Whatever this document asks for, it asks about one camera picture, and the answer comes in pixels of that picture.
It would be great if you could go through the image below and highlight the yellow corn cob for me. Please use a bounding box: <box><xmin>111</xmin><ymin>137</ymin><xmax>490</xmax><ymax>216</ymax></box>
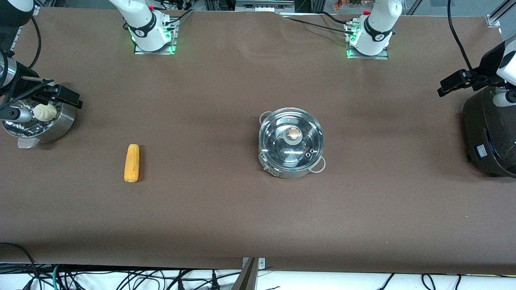
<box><xmin>124</xmin><ymin>144</ymin><xmax>140</xmax><ymax>183</ymax></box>

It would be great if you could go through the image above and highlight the glass pot lid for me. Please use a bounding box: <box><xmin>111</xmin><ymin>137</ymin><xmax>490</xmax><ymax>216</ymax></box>
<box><xmin>259</xmin><ymin>108</ymin><xmax>324</xmax><ymax>169</ymax></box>

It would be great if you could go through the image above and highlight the steel steamer pot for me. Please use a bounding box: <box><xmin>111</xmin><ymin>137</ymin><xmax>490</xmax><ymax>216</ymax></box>
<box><xmin>2</xmin><ymin>99</ymin><xmax>77</xmax><ymax>149</ymax></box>

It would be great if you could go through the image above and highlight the steel cooking pot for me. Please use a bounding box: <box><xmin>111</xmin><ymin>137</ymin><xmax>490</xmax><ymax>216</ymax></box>
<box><xmin>258</xmin><ymin>108</ymin><xmax>326</xmax><ymax>180</ymax></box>

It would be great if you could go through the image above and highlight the white steamed bun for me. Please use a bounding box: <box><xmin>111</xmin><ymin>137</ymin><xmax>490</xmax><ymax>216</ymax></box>
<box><xmin>33</xmin><ymin>103</ymin><xmax>57</xmax><ymax>122</ymax></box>

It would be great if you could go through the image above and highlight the slanted aluminium side profile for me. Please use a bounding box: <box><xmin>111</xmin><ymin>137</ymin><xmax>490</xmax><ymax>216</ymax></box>
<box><xmin>11</xmin><ymin>6</ymin><xmax>42</xmax><ymax>54</ymax></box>

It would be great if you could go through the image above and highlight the aluminium corner profile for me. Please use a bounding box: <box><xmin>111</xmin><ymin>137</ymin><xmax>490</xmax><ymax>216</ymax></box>
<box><xmin>485</xmin><ymin>0</ymin><xmax>516</xmax><ymax>28</ymax></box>

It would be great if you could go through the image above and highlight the black rice cooker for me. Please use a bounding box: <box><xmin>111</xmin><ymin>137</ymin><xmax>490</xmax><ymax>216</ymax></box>
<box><xmin>462</xmin><ymin>86</ymin><xmax>516</xmax><ymax>178</ymax></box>

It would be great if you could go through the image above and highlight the pink flower decoration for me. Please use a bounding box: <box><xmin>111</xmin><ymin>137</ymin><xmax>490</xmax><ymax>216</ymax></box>
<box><xmin>333</xmin><ymin>0</ymin><xmax>378</xmax><ymax>11</ymax></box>

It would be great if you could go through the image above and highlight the brown table cover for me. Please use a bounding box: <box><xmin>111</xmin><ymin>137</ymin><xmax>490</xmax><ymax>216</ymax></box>
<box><xmin>0</xmin><ymin>6</ymin><xmax>516</xmax><ymax>275</ymax></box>

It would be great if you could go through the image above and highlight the dark metal bar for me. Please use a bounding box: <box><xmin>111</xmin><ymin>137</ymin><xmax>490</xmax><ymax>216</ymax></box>
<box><xmin>231</xmin><ymin>258</ymin><xmax>258</xmax><ymax>290</ymax></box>

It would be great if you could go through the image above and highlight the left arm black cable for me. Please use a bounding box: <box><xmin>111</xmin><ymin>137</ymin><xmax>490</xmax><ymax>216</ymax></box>
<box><xmin>447</xmin><ymin>0</ymin><xmax>479</xmax><ymax>78</ymax></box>

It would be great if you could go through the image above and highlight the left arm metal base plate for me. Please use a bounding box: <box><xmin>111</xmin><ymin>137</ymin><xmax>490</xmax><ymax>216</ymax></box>
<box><xmin>345</xmin><ymin>21</ymin><xmax>390</xmax><ymax>60</ymax></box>

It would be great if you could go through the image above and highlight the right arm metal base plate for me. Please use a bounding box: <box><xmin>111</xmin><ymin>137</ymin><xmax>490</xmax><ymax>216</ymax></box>
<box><xmin>133</xmin><ymin>19</ymin><xmax>178</xmax><ymax>55</ymax></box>

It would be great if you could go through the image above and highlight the short black base cable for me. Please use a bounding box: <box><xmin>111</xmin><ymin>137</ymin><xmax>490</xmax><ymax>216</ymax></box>
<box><xmin>319</xmin><ymin>11</ymin><xmax>354</xmax><ymax>27</ymax></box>

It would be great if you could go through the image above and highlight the black cable at right base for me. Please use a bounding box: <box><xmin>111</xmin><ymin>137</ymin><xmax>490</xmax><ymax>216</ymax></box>
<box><xmin>162</xmin><ymin>9</ymin><xmax>195</xmax><ymax>27</ymax></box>

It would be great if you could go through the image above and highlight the long black base cable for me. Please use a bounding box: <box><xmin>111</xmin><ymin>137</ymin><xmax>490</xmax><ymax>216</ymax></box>
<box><xmin>282</xmin><ymin>15</ymin><xmax>355</xmax><ymax>37</ymax></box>

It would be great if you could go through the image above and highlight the black looped floor cable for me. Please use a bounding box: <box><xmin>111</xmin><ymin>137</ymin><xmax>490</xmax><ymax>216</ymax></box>
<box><xmin>0</xmin><ymin>242</ymin><xmax>39</xmax><ymax>290</ymax></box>

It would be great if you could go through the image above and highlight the aluminium frame structure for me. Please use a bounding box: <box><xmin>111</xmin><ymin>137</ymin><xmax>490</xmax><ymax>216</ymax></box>
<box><xmin>204</xmin><ymin>0</ymin><xmax>324</xmax><ymax>15</ymax></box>

